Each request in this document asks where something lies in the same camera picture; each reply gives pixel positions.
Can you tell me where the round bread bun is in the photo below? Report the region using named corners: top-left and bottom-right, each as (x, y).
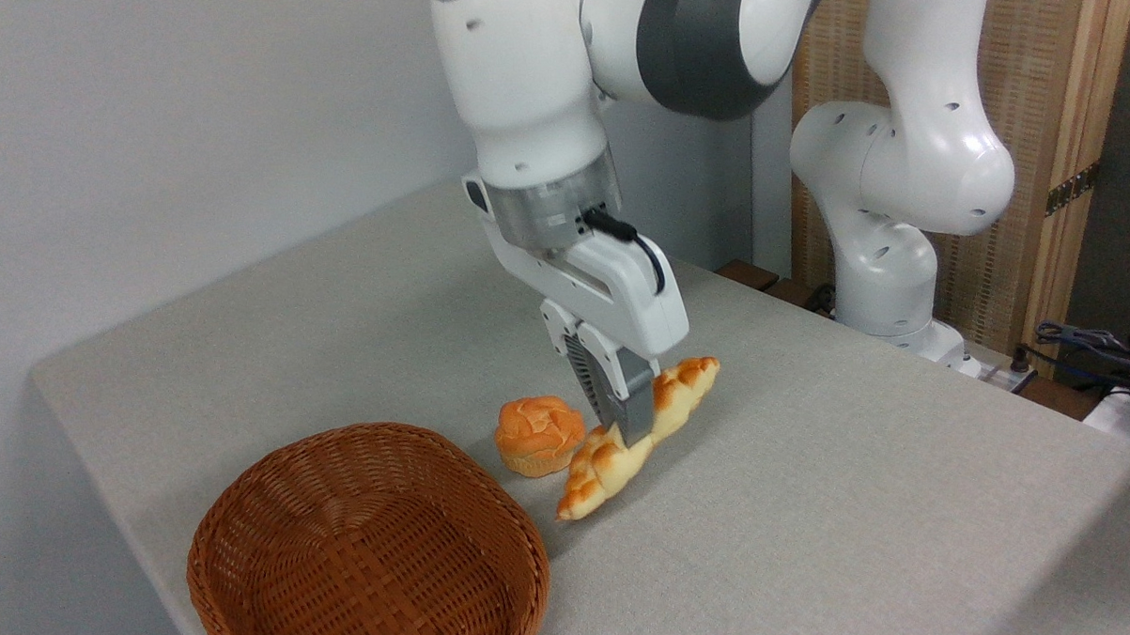
top-left (492, 395), bottom-right (589, 480)

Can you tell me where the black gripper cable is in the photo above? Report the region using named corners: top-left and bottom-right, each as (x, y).
top-left (582, 206), bottom-right (668, 298)

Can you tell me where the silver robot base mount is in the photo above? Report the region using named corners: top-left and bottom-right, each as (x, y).
top-left (959, 336), bottom-right (1041, 395)

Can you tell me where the long braided bread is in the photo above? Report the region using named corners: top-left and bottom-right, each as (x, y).
top-left (551, 355), bottom-right (727, 523)

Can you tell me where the brown wicker basket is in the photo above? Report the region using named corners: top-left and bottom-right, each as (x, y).
top-left (181, 417), bottom-right (553, 635)

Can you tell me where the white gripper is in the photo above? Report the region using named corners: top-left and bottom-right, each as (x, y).
top-left (462, 166), bottom-right (695, 451)

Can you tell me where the metal screen hinge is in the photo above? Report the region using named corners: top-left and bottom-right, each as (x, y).
top-left (1043, 160), bottom-right (1104, 218)

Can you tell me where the black cables and clamp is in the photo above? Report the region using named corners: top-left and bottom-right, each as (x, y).
top-left (1033, 317), bottom-right (1130, 408)

